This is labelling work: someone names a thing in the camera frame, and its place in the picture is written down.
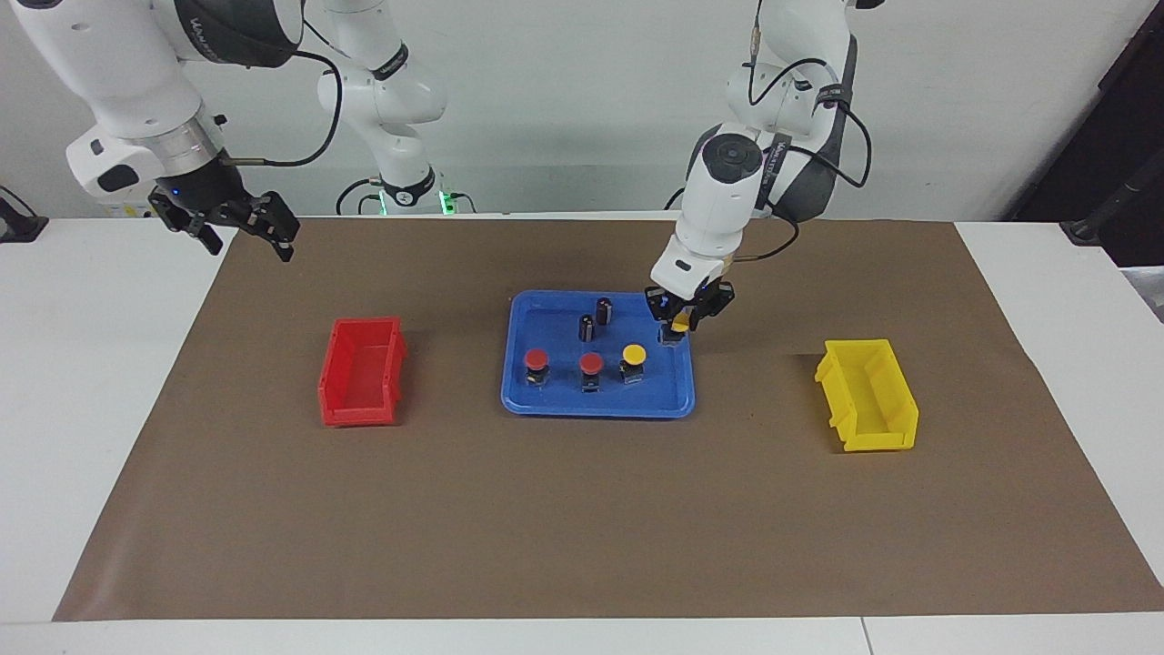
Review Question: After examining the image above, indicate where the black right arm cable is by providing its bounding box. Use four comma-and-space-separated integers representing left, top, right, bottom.
223, 50, 343, 167

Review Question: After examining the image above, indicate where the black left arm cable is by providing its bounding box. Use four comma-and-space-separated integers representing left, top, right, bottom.
732, 27, 874, 263

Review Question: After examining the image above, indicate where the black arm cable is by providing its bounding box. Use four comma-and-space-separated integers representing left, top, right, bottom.
223, 50, 343, 167
732, 27, 874, 263

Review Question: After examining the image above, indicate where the brown paper mat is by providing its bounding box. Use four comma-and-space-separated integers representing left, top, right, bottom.
52, 216, 1164, 622

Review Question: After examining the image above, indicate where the black stand with clamp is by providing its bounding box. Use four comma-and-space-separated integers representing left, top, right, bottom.
1059, 155, 1164, 247

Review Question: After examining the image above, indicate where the blue plastic tray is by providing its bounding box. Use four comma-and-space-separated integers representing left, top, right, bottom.
500, 289, 697, 419

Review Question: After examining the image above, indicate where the black background panel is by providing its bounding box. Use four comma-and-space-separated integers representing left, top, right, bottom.
1005, 9, 1164, 269

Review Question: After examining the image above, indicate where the red plastic bin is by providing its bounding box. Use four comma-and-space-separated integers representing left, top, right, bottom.
317, 316, 406, 428

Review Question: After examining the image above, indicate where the black table clamp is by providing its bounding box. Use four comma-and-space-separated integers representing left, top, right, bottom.
0, 186, 48, 244

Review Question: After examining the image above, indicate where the yellow plastic bin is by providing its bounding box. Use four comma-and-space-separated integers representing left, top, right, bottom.
814, 338, 919, 453

